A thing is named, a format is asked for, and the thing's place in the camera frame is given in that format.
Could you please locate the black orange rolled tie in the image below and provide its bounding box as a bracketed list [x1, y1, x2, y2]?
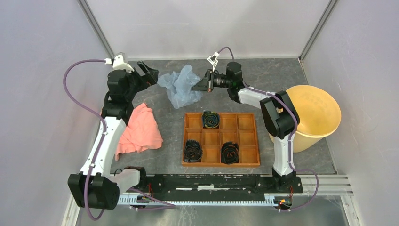
[221, 141, 239, 164]

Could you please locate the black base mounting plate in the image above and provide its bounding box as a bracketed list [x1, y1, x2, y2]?
[134, 174, 303, 202]

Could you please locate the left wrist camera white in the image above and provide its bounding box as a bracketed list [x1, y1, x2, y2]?
[105, 52, 134, 73]

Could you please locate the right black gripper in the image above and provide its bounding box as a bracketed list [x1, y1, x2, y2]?
[191, 69, 231, 93]

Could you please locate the orange wooden divided tray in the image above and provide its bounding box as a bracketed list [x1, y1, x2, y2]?
[181, 113, 260, 168]

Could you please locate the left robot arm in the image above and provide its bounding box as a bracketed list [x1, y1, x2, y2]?
[63, 59, 159, 221]

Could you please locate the pink cloth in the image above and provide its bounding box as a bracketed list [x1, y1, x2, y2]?
[115, 103, 163, 161]

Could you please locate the yellow plastic trash bin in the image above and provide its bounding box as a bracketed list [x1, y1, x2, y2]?
[286, 85, 342, 153]

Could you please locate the white slotted cable duct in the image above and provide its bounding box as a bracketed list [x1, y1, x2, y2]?
[117, 194, 290, 207]

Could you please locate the translucent blue plastic trash bag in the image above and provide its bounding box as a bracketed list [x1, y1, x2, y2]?
[157, 65, 203, 109]

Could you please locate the black rolled tie left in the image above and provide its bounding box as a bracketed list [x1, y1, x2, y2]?
[183, 139, 203, 163]

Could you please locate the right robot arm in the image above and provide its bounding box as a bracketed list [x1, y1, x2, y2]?
[191, 61, 300, 192]

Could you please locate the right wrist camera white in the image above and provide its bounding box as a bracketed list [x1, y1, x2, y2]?
[207, 51, 220, 72]

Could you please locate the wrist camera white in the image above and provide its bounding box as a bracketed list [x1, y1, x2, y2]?
[105, 52, 134, 73]
[207, 51, 220, 72]

